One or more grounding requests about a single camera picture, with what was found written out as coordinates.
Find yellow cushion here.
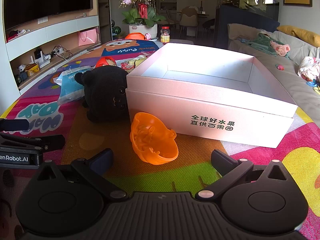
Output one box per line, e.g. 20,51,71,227
277,25,320,48

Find blue wet wipes packet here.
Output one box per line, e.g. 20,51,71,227
55,66,93,105

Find beige pillow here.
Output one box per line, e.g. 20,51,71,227
227,23,263,41

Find black television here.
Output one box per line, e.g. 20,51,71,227
3,0,94,31

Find pink gift bag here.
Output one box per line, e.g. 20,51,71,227
78,28,98,47

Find yellow toy truck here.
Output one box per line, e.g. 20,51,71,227
23,64,40,77

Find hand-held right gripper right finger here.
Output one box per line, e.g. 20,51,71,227
195,149,290,202

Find grey sofa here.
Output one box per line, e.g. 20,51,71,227
227,23,320,128

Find pink garment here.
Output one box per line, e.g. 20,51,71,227
270,41,291,57

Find black plush toy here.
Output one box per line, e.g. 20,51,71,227
74,66,129,123

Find green towel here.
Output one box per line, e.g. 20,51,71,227
246,33,278,57

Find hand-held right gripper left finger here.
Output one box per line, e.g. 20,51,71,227
30,148,128,202

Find pink cardboard box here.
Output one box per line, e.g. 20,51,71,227
125,42,298,148

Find pink orchid in white pot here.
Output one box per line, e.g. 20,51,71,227
119,0,167,37

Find yellow soft toy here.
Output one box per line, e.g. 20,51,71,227
129,57,147,67

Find blue plastic toy rings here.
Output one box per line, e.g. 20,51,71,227
306,78,320,91

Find orange plastic pumpkin half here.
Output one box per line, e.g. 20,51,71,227
130,112,179,165

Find white pink printed clothes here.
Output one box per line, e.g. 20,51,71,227
297,56,320,82

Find red round toy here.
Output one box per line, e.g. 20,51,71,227
96,57,117,68

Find colourful cartoon play mat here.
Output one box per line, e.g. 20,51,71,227
0,39,320,240

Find power strip with cables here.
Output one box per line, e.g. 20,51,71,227
32,45,73,64

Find red lid candy jar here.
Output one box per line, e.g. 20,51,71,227
160,26,171,43

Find white wall cabinet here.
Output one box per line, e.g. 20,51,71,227
0,0,112,94

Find orange pumpkin bucket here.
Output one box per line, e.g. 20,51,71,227
125,32,148,41

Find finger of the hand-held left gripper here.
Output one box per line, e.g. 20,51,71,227
0,119,30,132
0,132,66,153

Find beige dining chair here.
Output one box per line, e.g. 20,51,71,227
179,7,199,37

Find dark blue cabinet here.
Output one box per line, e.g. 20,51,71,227
216,4,280,50

